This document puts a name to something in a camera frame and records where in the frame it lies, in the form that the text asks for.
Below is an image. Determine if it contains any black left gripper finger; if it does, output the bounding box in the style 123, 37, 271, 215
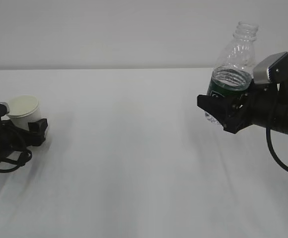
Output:
17, 119, 48, 146

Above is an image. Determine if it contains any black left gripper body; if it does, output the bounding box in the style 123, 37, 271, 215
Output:
0, 120, 32, 169

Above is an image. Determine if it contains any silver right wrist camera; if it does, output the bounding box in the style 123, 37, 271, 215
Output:
253, 52, 288, 85

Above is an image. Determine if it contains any clear water bottle green label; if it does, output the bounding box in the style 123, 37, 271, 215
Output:
204, 21, 260, 126

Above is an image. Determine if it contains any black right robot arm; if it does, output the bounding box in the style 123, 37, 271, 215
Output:
197, 78, 288, 135

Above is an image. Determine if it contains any white paper cup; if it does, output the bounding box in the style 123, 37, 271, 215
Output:
7, 95, 42, 130

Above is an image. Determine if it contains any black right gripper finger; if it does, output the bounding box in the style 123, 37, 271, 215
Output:
197, 95, 236, 134

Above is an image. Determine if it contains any black right camera cable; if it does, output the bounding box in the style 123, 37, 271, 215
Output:
266, 126, 288, 181

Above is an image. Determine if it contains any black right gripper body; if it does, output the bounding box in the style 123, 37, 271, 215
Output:
227, 84, 278, 134

